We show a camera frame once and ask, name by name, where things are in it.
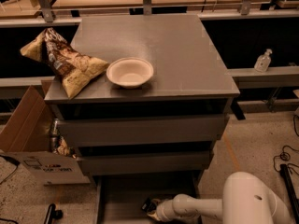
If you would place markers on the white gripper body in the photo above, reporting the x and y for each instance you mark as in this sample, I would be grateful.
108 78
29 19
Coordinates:
163 211

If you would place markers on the dark blue rxbar wrapper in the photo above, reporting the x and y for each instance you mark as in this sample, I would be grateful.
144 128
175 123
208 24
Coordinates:
148 206

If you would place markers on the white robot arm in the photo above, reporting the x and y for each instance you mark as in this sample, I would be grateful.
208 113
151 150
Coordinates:
245 200

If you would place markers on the grey open bottom drawer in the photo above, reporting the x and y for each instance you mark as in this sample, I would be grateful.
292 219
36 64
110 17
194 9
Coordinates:
121 199

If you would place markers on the grey drawer cabinet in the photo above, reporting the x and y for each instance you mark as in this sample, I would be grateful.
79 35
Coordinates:
189 79

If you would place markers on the grey middle drawer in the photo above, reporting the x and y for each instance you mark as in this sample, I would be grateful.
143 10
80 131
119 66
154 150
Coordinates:
145 163

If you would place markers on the grey top drawer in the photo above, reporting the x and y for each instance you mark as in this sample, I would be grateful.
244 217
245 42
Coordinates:
125 132

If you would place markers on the black tool on floor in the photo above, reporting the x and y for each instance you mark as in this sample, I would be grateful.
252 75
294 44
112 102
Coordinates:
53 214

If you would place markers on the snack packets in box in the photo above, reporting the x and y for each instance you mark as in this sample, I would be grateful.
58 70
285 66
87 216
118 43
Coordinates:
57 143

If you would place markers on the black bar on floor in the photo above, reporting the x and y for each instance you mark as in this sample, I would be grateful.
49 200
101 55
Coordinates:
284 172

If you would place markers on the white paper bowl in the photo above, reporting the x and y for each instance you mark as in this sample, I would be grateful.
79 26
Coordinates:
130 73

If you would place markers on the open cardboard box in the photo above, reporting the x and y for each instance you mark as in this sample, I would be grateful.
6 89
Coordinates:
26 138

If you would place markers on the yellow brown chip bag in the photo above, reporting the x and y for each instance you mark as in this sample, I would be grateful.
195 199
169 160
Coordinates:
74 70

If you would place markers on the clear hand sanitizer bottle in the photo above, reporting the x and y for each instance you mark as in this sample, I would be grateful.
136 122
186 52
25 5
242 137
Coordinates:
263 61

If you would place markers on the metal railing frame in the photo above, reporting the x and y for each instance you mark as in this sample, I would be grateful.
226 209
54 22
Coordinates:
248 8

